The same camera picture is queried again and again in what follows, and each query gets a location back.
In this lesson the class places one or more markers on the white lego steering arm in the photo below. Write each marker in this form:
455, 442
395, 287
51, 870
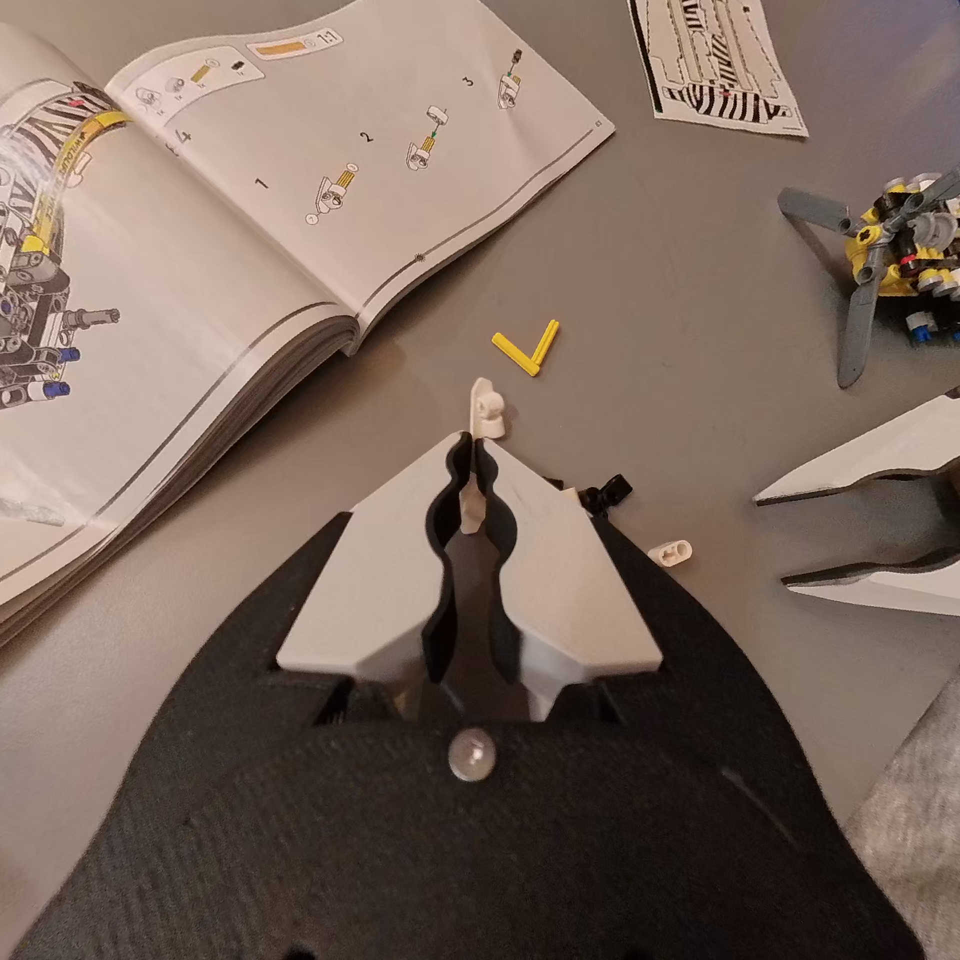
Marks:
487, 409

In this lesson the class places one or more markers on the white lego connector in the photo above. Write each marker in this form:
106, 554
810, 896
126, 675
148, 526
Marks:
670, 552

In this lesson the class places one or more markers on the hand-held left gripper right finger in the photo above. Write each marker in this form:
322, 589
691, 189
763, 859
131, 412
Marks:
577, 600

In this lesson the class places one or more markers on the zebra sticker sheet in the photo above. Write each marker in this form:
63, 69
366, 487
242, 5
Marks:
712, 75

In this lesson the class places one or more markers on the lego helicopter model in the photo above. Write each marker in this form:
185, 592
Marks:
892, 255

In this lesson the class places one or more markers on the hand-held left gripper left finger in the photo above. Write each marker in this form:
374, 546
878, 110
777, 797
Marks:
360, 600

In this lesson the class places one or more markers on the lego instruction booklet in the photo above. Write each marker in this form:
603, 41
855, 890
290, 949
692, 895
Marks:
262, 225

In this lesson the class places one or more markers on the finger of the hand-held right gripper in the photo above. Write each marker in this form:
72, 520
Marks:
900, 442
900, 592

